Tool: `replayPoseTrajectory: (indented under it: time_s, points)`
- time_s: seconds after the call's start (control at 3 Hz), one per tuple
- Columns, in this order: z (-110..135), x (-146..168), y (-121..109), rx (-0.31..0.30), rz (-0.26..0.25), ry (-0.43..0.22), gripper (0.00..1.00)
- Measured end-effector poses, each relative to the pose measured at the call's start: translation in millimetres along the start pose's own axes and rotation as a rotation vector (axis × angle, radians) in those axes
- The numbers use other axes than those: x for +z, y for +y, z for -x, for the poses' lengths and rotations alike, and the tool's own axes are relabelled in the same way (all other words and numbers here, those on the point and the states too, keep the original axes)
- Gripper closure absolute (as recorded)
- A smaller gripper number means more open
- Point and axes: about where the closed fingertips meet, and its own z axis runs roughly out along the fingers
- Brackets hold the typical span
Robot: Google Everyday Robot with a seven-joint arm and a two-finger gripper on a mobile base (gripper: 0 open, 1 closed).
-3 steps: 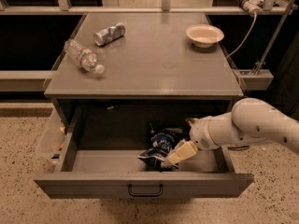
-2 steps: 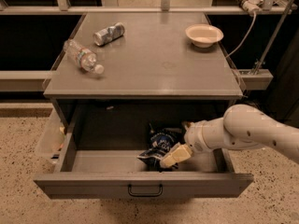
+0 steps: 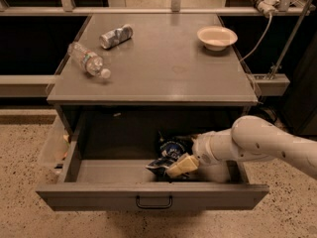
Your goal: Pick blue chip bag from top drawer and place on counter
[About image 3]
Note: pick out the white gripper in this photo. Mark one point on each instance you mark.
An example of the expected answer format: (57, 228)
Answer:
(203, 148)

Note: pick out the blue chip bag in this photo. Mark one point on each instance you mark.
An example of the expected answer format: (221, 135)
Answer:
(170, 149)

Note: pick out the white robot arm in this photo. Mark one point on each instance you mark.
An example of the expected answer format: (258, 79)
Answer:
(250, 139)

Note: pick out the open grey top drawer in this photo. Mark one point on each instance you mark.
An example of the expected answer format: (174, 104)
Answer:
(105, 168)

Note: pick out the white bowl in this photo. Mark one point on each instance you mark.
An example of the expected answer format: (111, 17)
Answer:
(216, 38)

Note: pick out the metal diagonal rod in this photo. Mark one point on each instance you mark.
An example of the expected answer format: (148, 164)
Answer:
(276, 66)

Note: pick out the clear plastic water bottle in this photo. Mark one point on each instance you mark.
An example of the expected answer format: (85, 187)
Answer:
(88, 60)

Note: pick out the silver soda can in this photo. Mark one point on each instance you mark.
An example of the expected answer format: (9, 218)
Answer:
(115, 37)

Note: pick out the clear plastic side bin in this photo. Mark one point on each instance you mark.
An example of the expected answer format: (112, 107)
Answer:
(54, 150)

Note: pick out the white power strip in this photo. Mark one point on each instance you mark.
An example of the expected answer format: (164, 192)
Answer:
(266, 7)

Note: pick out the black drawer handle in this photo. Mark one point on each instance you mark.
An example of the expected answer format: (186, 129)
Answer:
(154, 203)

